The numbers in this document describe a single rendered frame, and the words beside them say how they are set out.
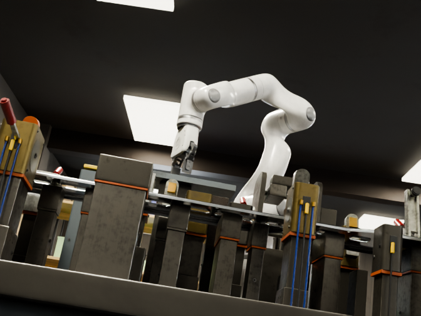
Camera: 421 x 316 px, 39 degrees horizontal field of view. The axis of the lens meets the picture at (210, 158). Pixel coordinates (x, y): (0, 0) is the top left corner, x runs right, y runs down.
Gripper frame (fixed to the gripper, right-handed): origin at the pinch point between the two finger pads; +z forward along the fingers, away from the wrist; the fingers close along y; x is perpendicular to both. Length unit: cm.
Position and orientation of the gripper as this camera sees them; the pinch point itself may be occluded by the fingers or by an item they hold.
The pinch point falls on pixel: (180, 173)
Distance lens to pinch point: 189.1
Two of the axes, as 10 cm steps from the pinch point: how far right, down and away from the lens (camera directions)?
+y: 4.6, -2.4, -8.6
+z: -1.5, 9.3, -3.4
